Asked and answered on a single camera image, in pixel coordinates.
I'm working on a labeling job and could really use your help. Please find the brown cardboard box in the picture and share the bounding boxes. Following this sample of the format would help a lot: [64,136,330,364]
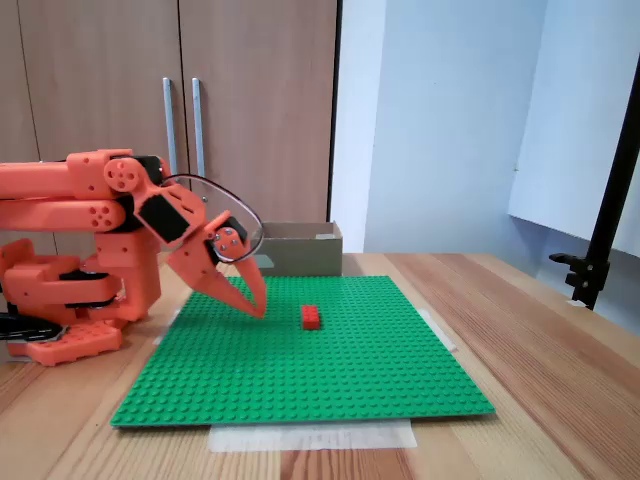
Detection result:
[252,221,344,277]

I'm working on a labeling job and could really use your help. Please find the green lego baseplate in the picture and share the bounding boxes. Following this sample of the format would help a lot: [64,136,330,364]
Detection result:
[109,274,497,430]

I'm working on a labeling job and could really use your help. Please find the masking tape strip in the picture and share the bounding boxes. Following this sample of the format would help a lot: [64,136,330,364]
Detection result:
[207,419,419,454]
[151,307,182,346]
[417,308,460,353]

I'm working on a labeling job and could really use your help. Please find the brown wooden cabinet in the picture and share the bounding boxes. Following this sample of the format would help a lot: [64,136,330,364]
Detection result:
[0,0,344,254]

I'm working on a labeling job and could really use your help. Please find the black table clamp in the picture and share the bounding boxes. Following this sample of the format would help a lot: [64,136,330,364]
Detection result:
[0,312,69,346]

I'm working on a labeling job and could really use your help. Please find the white board panel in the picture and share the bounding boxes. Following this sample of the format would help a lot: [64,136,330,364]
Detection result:
[507,0,640,259]

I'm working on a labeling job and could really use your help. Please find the gripper motor cable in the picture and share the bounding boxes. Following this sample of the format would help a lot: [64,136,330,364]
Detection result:
[160,173,265,265]

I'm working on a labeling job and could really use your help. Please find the silver cabinet door handle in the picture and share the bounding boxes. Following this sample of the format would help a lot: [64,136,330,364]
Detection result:
[191,77,208,180]
[161,77,180,176]

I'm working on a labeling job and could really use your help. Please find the black camera stand with clamp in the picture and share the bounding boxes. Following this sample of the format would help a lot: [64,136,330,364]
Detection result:
[548,84,640,312]

